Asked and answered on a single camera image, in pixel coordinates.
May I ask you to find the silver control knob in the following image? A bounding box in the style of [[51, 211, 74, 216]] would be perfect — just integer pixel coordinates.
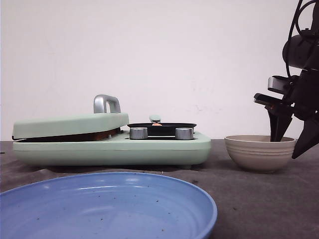
[[130, 127, 148, 140], [175, 127, 194, 140]]

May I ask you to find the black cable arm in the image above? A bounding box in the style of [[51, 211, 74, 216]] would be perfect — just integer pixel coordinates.
[[284, 0, 317, 80]]

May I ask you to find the beige ribbed ceramic bowl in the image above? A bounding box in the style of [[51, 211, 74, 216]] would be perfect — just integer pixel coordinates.
[[224, 135, 296, 172]]

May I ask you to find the black frying pan green handle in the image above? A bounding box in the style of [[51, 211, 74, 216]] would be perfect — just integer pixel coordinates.
[[127, 122, 197, 136]]

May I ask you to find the mint green breakfast maker base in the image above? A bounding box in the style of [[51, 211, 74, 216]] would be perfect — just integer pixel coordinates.
[[12, 131, 211, 166]]

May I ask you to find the white bread slice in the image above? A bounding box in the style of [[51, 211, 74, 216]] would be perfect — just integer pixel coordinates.
[[20, 128, 121, 142]]

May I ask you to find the silver left control knob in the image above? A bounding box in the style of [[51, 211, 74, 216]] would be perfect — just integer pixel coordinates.
[[130, 127, 148, 140]]

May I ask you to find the blue round plate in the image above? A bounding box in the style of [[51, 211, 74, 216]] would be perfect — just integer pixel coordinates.
[[0, 172, 218, 239]]

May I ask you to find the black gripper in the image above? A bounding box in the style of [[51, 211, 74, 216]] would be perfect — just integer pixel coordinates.
[[254, 67, 319, 159]]

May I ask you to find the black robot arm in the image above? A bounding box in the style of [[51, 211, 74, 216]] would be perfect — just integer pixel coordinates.
[[254, 0, 319, 159]]

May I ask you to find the mint green sandwich maker lid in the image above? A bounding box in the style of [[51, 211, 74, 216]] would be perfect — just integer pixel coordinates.
[[12, 95, 129, 140]]

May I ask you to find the silver right control knob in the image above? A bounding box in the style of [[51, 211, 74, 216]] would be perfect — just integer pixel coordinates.
[[175, 127, 194, 140]]

